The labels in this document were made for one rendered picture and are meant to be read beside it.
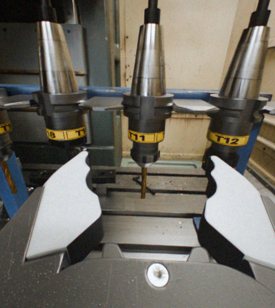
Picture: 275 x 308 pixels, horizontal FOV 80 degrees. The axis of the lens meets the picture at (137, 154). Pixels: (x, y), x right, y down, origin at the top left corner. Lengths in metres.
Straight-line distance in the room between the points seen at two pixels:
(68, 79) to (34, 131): 0.81
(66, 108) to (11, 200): 0.27
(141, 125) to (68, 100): 0.09
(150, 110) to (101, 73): 0.68
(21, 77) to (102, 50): 0.38
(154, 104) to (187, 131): 1.13
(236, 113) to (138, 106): 0.11
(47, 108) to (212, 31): 1.15
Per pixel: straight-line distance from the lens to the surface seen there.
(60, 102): 0.21
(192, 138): 1.34
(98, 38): 0.87
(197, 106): 0.21
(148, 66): 0.20
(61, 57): 0.22
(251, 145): 0.33
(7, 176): 0.34
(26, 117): 1.01
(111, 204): 0.51
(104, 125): 0.90
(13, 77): 0.99
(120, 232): 0.44
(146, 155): 0.22
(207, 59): 1.26
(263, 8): 0.25
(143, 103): 0.20
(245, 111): 0.23
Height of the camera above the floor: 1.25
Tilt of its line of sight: 26 degrees down
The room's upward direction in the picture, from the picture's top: 1 degrees clockwise
